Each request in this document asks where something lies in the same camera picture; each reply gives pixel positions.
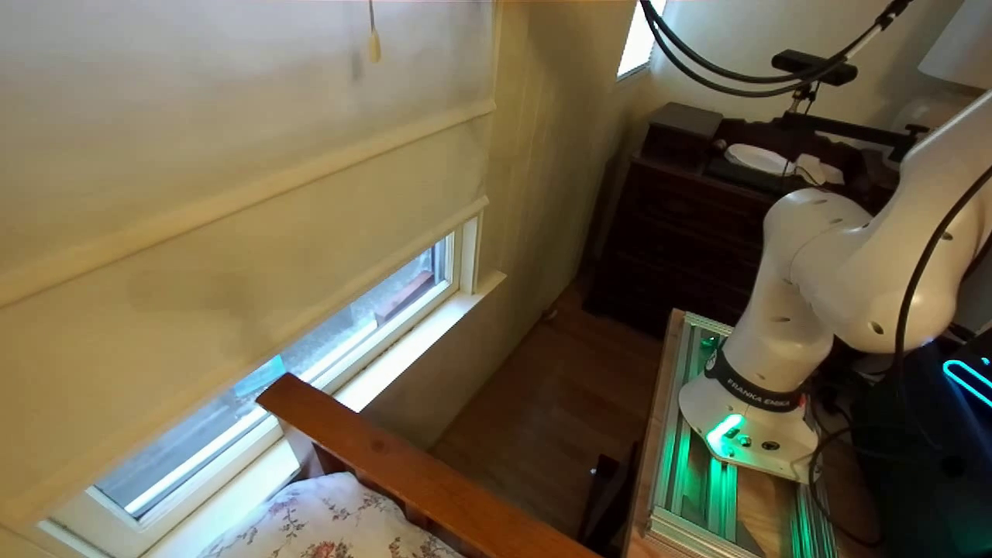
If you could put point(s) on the cream fabric roman blind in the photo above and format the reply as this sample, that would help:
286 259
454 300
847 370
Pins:
204 238

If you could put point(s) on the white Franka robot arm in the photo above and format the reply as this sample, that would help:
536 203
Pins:
825 280

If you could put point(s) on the white framed window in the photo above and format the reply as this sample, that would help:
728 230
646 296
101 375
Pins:
352 331

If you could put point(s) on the dark wooden dresser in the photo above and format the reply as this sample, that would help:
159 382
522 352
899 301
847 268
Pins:
683 238

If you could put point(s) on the dark box on dresser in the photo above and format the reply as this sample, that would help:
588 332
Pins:
683 129

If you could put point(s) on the black object on floor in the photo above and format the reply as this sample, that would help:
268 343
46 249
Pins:
612 498

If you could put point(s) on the small bright window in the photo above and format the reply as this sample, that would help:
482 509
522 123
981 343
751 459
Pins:
634 47

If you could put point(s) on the white object on dresser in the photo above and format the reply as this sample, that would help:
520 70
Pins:
759 160

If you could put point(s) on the floral patterned bedding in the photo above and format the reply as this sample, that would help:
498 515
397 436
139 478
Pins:
328 523

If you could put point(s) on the black computer with neon light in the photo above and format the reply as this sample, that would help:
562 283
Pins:
931 453

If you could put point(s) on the white table lamp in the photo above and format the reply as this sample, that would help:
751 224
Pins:
961 47

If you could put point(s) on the aluminium frame robot table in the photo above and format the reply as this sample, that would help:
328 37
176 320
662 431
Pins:
671 466

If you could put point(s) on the black camera on stand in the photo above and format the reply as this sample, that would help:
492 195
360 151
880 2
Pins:
817 70

